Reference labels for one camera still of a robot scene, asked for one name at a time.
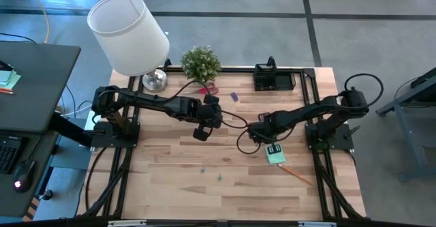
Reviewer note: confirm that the orange black hazard tape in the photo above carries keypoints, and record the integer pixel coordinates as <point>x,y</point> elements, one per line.
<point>32,208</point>

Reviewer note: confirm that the black round knob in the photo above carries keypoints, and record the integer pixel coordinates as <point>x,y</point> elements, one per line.
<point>46,194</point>

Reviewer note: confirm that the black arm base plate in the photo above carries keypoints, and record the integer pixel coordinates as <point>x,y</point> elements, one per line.
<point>340,141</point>
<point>102,140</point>

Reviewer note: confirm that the black keyboard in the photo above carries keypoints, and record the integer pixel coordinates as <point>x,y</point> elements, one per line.
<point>7,153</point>

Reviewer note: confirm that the green paper notes stack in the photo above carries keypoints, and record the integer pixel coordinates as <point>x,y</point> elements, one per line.
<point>8,78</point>

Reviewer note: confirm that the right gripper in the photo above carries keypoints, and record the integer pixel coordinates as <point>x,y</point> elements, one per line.
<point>260,128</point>

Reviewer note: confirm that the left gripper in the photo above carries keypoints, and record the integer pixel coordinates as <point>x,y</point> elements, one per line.
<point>213,116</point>

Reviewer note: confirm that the black mesh desk organizer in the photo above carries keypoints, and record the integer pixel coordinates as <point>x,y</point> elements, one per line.
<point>274,80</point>

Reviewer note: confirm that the white metal bracket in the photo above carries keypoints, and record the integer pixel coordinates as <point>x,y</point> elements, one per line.
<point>126,223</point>
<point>316,224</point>

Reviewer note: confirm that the white shade silver table lamp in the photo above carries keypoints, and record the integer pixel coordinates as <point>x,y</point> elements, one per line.
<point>129,32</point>

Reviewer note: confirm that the orange pencils on desk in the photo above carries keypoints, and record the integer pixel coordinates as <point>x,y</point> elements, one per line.
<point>5,91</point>

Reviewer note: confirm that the black computer mouse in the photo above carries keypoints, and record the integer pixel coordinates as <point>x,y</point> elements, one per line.
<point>24,174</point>

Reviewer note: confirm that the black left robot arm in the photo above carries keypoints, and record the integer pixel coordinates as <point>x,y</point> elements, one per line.
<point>143,101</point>

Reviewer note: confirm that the green potted plant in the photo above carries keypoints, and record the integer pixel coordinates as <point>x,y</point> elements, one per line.
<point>201,65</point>

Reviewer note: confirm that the blue rectangular eraser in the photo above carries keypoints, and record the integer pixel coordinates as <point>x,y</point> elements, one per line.
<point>234,96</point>

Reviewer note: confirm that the green sticky note pad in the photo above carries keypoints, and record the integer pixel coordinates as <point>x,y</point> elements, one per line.
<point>276,159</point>

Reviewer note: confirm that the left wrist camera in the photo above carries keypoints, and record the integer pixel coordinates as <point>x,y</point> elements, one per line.
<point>201,133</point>

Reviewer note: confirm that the orange pencil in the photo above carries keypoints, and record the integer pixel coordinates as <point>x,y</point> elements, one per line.
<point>294,174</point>

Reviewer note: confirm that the black side desk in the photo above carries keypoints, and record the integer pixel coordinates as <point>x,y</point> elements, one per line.
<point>34,84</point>

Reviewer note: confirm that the black aluminium table frame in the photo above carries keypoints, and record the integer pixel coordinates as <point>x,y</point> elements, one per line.
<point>238,69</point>

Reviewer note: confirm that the grey metal cart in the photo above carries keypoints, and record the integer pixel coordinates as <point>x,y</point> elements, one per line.
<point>425,94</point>

